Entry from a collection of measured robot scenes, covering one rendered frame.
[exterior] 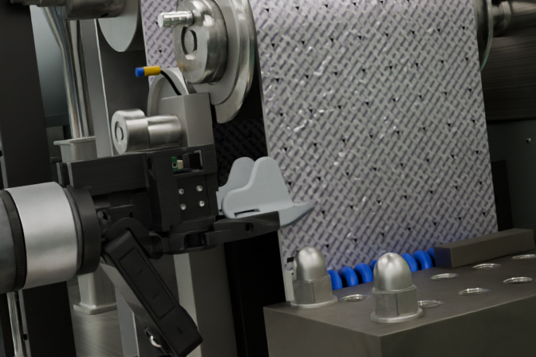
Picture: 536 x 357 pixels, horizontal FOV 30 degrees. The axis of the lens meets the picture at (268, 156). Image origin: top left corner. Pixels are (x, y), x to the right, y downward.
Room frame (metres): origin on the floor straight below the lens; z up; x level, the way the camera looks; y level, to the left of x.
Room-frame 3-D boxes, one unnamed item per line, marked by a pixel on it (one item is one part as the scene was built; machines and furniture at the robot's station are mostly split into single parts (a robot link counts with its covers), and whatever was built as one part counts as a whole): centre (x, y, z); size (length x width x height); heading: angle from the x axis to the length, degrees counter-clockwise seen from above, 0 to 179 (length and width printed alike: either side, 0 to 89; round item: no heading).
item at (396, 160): (0.89, -0.10, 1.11); 0.23 x 0.01 x 0.18; 118
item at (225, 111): (0.89, 0.04, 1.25); 0.15 x 0.01 x 0.15; 28
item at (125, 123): (0.88, 0.12, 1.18); 0.04 x 0.02 x 0.04; 28
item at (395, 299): (0.69, -0.08, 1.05); 0.04 x 0.04 x 0.04
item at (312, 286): (0.77, -0.02, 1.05); 0.04 x 0.04 x 0.04
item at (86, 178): (0.78, 0.10, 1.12); 0.12 x 0.08 x 0.09; 118
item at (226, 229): (0.79, 0.04, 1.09); 0.09 x 0.05 x 0.02; 117
